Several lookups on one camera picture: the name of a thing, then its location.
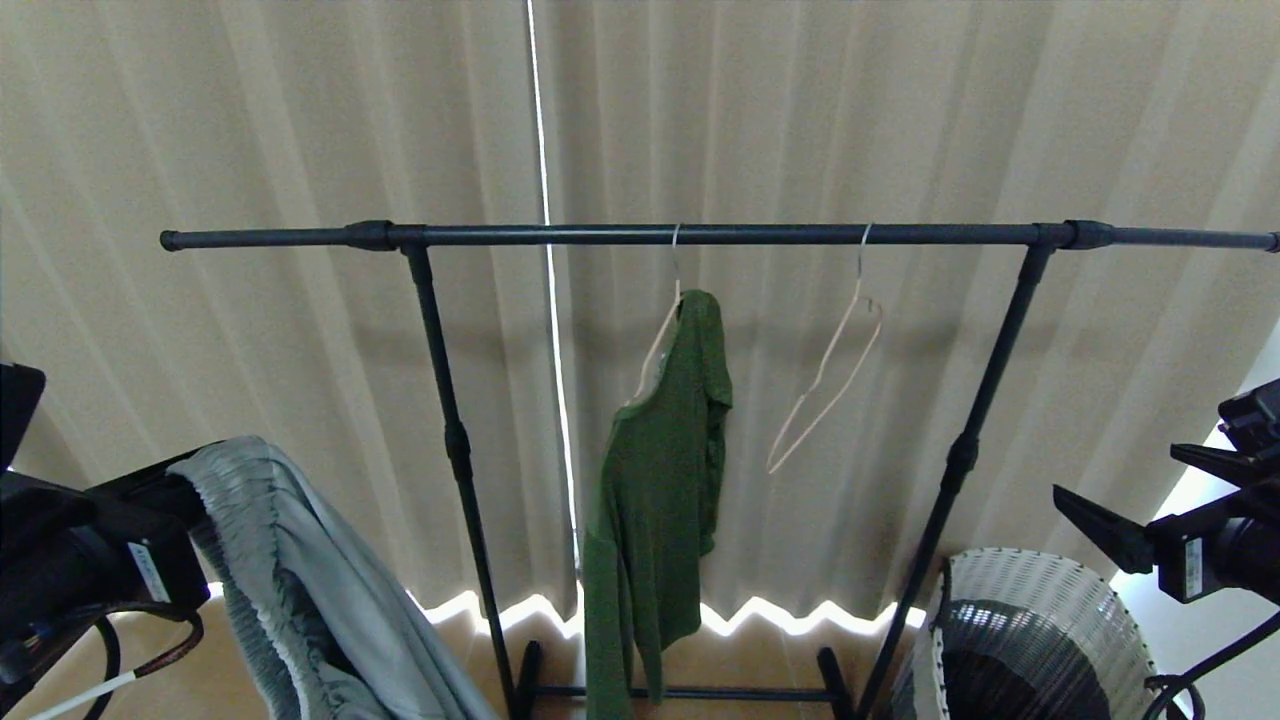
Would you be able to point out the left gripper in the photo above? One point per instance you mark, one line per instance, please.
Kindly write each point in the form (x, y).
(80, 560)

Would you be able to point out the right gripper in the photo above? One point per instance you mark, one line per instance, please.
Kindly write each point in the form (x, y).
(1230, 545)

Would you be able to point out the pale grey shorts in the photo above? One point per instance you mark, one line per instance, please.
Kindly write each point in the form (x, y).
(300, 580)

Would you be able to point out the pink clothes hanger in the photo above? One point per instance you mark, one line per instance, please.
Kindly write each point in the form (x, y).
(860, 275)
(655, 350)

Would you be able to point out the green printed shirt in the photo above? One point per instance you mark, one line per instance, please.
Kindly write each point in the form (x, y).
(650, 500)

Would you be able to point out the white laundry basket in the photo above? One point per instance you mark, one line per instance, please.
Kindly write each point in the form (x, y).
(1020, 575)

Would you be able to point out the black clothes rack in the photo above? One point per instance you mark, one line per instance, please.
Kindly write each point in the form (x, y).
(700, 235)

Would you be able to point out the beige curtain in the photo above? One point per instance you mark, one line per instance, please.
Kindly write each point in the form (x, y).
(300, 100)

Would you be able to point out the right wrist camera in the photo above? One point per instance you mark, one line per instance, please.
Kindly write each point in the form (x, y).
(1255, 420)

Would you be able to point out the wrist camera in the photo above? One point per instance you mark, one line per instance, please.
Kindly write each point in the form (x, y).
(20, 420)
(1255, 420)

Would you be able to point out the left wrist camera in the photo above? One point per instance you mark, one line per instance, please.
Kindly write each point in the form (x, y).
(20, 420)

